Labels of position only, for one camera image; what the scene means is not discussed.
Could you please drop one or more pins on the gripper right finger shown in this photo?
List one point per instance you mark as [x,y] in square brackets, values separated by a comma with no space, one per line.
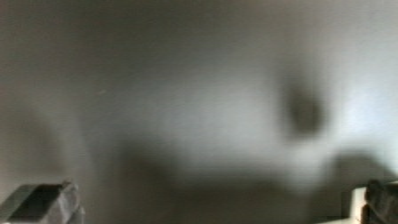
[376,203]

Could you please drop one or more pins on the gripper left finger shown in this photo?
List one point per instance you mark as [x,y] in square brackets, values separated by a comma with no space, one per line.
[44,204]

